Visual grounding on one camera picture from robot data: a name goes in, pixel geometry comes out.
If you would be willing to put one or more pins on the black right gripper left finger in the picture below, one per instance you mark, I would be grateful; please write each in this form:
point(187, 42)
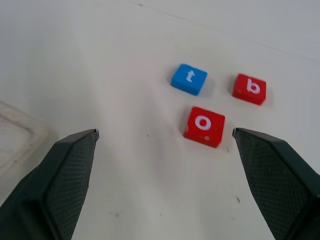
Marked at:
point(62, 180)

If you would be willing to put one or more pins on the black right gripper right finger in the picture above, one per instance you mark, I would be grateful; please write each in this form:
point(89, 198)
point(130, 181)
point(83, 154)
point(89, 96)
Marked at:
point(272, 180)

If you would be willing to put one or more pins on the red letter o block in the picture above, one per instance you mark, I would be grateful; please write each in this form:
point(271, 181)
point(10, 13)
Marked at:
point(215, 130)

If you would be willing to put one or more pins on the red letter b block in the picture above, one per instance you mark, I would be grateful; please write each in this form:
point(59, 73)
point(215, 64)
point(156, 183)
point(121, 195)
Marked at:
point(240, 86)

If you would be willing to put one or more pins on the blue letter t block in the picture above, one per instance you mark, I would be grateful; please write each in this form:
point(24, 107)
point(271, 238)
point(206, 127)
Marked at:
point(197, 81)

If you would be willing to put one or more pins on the light wooden letter tray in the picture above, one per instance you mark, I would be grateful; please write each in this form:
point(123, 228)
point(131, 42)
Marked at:
point(15, 140)

